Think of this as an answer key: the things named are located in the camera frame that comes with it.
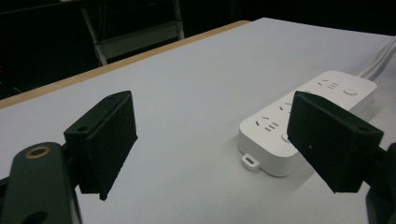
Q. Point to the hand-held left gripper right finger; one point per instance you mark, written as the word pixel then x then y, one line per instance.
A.
pixel 330 140

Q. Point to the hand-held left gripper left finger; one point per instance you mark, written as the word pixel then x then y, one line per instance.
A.
pixel 102 140

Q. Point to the white power strip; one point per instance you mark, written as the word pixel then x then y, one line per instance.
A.
pixel 314 102

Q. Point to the metal stand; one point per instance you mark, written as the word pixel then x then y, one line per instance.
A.
pixel 137 34

